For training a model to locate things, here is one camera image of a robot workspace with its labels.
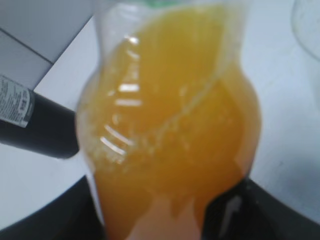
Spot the NFC orange juice bottle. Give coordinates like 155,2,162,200
76,0,261,240

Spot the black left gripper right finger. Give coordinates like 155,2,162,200
202,178,320,240

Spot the transparent plastic cup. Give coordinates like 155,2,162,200
291,0,320,96

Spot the dark red wine bottle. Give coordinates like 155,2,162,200
0,75,79,159

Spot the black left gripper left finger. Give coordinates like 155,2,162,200
0,177,105,240

